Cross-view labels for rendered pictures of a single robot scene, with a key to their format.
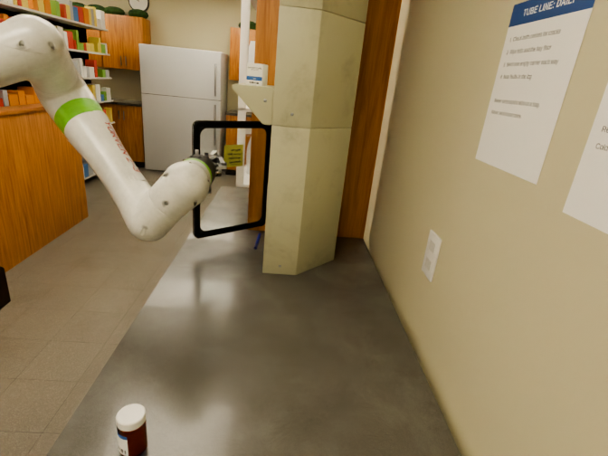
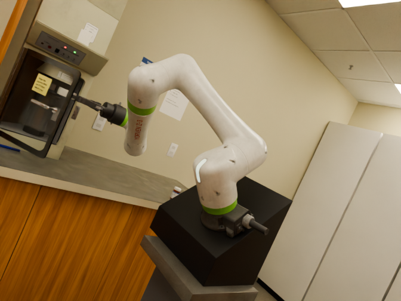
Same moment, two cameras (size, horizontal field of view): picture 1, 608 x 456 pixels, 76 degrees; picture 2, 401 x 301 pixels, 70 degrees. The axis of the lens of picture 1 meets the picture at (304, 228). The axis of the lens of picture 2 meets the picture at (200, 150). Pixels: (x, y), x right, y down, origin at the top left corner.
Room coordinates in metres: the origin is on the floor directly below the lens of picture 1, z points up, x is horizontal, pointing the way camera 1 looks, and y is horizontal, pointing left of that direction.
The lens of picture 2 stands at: (1.42, 1.68, 1.34)
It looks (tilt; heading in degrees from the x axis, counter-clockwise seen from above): 2 degrees down; 235
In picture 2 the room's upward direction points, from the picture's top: 24 degrees clockwise
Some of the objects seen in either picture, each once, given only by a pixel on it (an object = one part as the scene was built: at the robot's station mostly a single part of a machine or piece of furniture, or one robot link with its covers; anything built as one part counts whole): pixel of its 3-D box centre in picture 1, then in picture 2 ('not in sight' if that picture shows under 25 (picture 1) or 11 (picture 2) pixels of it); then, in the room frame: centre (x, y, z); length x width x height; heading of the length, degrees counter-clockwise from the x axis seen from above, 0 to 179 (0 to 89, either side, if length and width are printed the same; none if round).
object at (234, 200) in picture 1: (232, 178); (34, 102); (1.33, 0.27, 1.19); 0.30 x 0.01 x 0.40; 133
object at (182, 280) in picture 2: not in sight; (197, 267); (0.71, 0.94, 0.92); 0.32 x 0.32 x 0.04; 5
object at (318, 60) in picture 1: (309, 149); (51, 74); (1.29, 0.01, 1.33); 0.32 x 0.25 x 0.77; 4
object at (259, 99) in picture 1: (256, 101); (69, 50); (1.28, 0.19, 1.46); 0.32 x 0.11 x 0.10; 4
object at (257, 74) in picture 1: (257, 74); (84, 38); (1.24, 0.19, 1.54); 0.05 x 0.05 x 0.06; 80
